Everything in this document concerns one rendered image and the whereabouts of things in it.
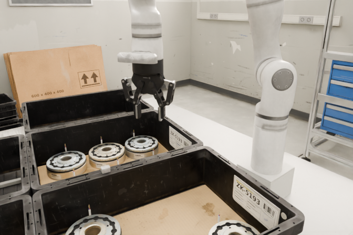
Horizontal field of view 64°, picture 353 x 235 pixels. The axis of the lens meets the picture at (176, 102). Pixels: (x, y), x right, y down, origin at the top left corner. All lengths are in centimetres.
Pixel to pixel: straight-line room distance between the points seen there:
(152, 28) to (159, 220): 42
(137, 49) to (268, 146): 45
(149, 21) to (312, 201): 71
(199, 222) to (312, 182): 54
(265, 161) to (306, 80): 269
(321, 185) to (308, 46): 252
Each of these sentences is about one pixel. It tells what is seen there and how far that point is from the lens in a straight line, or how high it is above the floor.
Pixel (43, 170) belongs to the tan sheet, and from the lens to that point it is 89.
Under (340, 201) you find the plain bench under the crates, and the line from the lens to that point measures 104.
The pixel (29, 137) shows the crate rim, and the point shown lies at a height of 93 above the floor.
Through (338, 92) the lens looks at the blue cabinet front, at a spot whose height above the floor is 65.
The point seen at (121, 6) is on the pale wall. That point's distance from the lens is 398.
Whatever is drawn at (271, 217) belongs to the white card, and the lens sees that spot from 60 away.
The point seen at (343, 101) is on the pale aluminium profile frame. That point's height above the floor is 60.
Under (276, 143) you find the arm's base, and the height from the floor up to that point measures 90.
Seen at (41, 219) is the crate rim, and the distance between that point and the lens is 57.
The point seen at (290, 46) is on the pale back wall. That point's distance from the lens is 357.
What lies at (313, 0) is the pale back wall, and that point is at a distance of 345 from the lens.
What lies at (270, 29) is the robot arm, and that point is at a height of 120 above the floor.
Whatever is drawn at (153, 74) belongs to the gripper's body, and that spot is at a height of 111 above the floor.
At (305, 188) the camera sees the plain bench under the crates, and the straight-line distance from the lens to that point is 105.
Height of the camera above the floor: 126
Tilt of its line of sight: 19 degrees down
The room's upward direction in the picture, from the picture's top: straight up
